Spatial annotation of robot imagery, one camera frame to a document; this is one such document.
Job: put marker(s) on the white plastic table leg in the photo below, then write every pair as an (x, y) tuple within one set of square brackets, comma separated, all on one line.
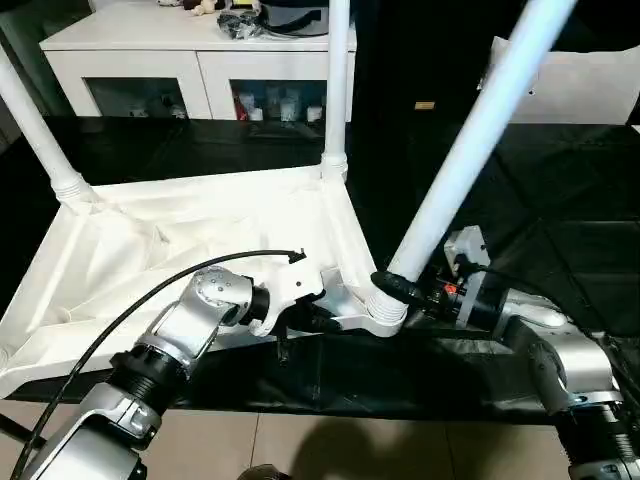
[(337, 80), (480, 130), (40, 130)]

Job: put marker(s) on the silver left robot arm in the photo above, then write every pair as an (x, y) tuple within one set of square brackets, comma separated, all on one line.
[(170, 350)]

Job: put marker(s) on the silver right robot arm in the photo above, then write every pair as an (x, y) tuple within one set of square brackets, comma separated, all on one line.
[(560, 350)]

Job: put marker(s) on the white plastic table top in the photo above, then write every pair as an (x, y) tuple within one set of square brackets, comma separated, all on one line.
[(180, 230)]

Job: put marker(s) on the black cabinet with yellow label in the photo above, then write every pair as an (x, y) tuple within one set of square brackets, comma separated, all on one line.
[(420, 60)]

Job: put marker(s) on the grey pillow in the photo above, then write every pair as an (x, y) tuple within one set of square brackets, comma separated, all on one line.
[(590, 90)]

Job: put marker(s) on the white sideboard cabinet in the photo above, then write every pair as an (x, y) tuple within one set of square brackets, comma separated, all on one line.
[(150, 60)]

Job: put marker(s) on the colourful clutter bundle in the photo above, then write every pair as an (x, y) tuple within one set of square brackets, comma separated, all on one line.
[(225, 12)]

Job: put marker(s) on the grey curtain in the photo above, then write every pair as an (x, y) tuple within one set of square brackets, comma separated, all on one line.
[(30, 60)]

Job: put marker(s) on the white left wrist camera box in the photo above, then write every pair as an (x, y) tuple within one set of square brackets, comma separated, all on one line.
[(290, 285)]

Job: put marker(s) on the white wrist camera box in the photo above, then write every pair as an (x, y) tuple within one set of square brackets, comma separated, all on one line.
[(467, 248), (290, 285)]

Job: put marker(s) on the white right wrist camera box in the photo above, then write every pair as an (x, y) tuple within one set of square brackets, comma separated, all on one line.
[(467, 248)]

